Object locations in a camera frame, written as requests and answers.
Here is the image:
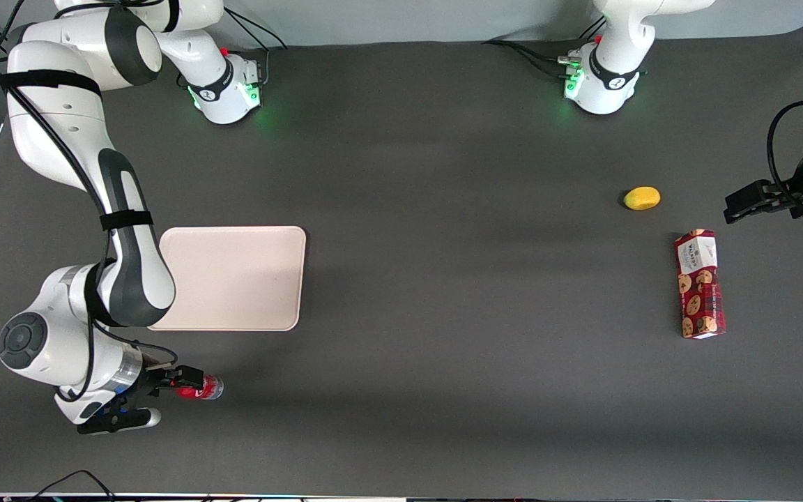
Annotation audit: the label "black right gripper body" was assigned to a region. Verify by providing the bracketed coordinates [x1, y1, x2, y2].
[132, 363, 173, 413]

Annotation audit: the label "red coke bottle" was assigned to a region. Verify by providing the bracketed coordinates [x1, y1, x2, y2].
[176, 374, 224, 401]

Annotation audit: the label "beige plastic tray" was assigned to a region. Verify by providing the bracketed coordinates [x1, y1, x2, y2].
[147, 225, 307, 333]

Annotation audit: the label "red cookie box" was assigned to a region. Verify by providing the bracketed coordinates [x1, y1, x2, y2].
[674, 228, 728, 340]

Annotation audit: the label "yellow lemon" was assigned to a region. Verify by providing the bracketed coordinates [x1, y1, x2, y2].
[623, 185, 661, 211]

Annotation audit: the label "dark grey table mat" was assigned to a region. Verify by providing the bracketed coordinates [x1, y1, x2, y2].
[0, 24, 803, 500]

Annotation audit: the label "thin black cable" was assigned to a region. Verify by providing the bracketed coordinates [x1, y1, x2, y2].
[28, 469, 118, 502]

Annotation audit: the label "black left base cables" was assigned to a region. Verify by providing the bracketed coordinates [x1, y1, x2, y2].
[482, 14, 608, 82]

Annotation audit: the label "black base cables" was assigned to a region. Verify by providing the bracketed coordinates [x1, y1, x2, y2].
[177, 13, 289, 90]
[482, 14, 608, 82]

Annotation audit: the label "black right base cables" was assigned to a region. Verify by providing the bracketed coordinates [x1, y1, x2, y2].
[177, 13, 289, 90]

